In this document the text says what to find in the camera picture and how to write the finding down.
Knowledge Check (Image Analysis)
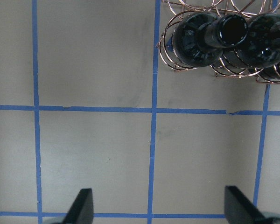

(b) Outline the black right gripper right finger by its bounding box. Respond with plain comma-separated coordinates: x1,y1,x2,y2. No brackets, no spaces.
224,186,267,224

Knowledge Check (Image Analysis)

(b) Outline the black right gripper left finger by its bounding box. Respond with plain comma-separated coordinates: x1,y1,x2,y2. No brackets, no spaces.
63,188,94,224

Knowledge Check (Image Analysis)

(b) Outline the dark wine bottle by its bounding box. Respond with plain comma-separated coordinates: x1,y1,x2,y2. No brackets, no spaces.
259,62,280,82
236,13,280,68
171,12,248,68

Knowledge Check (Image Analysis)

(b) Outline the dark wine bottle front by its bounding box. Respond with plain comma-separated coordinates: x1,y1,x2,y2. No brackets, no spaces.
171,12,248,68

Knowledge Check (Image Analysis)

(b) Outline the copper wire bottle basket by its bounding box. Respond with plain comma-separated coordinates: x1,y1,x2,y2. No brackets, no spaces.
156,0,280,84

